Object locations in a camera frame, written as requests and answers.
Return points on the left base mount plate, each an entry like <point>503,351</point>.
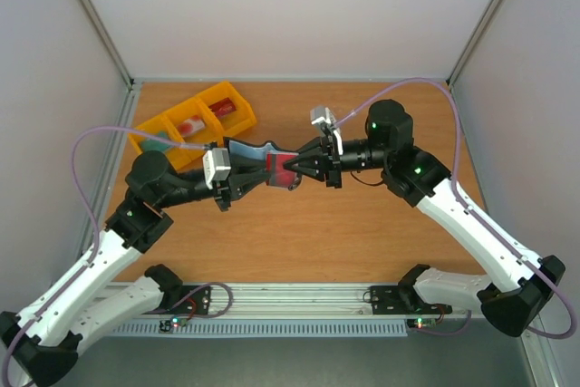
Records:
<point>190,300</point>

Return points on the base mount plate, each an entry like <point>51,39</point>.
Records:
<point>190,300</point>
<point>390,299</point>

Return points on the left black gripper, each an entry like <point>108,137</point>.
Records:
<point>238,186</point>

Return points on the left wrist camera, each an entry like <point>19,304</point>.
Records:
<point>216,166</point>

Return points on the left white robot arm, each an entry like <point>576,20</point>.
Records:
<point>47,337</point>

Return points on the dark red card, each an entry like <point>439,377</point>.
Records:
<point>223,108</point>

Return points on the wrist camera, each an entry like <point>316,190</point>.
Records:
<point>327,126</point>
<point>216,166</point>

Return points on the yellow bin right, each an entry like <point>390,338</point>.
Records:
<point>238,122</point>

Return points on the white red card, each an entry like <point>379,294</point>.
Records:
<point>191,126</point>

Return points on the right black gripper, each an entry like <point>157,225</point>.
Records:
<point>332,164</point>

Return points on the black leather card holder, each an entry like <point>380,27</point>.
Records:
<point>267,147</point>

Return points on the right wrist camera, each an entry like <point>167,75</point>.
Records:
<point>327,126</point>

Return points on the teal card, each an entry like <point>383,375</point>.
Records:
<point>149,144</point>

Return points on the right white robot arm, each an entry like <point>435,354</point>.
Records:
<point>517,282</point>

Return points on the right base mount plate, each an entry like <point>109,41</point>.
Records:
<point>390,299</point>

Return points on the yellow bin middle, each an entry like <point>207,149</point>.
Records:
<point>191,107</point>

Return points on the red credit card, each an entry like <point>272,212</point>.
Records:
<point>279,177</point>

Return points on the grey slotted cable duct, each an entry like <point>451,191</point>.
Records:
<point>242,329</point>

